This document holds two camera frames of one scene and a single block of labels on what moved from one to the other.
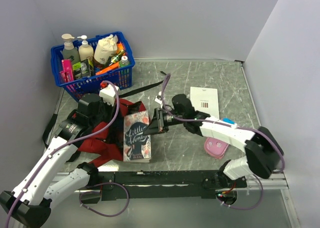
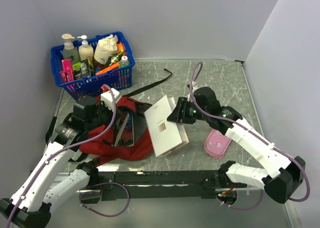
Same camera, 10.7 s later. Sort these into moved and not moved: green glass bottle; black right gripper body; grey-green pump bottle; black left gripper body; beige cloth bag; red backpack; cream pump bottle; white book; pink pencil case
Moved: white book; red backpack; black right gripper body
Not moved: green glass bottle; cream pump bottle; black left gripper body; pink pencil case; beige cloth bag; grey-green pump bottle
